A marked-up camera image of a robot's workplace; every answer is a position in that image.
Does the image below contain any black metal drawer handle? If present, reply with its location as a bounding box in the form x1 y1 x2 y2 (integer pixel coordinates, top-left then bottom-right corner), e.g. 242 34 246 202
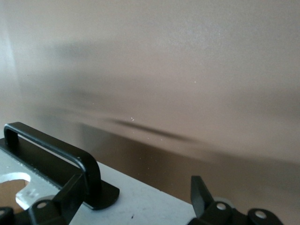
0 121 120 211

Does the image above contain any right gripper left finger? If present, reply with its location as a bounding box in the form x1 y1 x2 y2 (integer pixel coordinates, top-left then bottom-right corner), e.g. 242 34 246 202
0 173 84 225

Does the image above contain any brown table cover sheet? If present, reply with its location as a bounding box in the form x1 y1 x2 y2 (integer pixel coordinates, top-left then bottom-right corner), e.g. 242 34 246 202
0 0 300 225

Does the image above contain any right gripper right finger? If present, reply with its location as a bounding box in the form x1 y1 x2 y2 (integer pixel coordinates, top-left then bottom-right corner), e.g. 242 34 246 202
190 175 285 225

